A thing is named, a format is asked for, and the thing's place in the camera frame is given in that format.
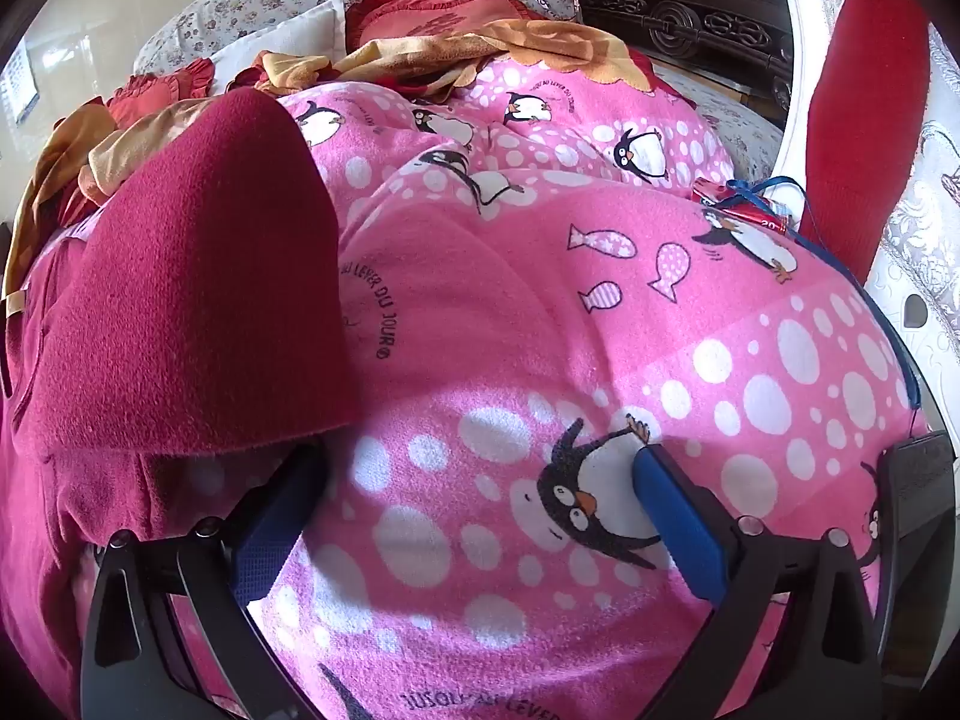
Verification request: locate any dark carved wooden furniture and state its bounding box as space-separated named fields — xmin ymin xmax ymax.
xmin=559 ymin=0 xmax=796 ymax=113

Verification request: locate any dark red garment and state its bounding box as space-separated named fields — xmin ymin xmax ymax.
xmin=0 ymin=86 xmax=361 ymax=720

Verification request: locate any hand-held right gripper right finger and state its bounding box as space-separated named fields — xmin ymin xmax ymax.
xmin=632 ymin=444 xmax=886 ymax=720

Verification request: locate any blue ribbon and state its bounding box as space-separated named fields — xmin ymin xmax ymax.
xmin=724 ymin=176 xmax=927 ymax=425

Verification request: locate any white pillow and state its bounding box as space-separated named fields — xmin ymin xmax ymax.
xmin=210 ymin=0 xmax=346 ymax=87

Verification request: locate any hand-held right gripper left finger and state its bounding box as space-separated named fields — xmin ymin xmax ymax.
xmin=79 ymin=439 xmax=331 ymax=720

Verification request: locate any red packet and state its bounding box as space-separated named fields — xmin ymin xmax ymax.
xmin=690 ymin=178 xmax=796 ymax=237

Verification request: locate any orange fleece blanket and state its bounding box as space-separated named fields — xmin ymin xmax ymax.
xmin=4 ymin=17 xmax=655 ymax=316

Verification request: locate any red hanging cloth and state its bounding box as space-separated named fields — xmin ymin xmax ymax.
xmin=799 ymin=0 xmax=931 ymax=275

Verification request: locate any pink penguin print blanket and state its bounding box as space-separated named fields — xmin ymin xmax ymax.
xmin=30 ymin=60 xmax=935 ymax=720

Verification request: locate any small red ruffled cushion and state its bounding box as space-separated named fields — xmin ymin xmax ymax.
xmin=105 ymin=58 xmax=218 ymax=121

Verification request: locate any white lace cloth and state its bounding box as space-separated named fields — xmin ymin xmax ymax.
xmin=810 ymin=0 xmax=960 ymax=361

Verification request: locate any floral bed sheet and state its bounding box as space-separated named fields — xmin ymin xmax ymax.
xmin=645 ymin=60 xmax=785 ymax=192

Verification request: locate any red ruffled heart cushion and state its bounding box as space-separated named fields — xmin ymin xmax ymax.
xmin=345 ymin=0 xmax=541 ymax=53

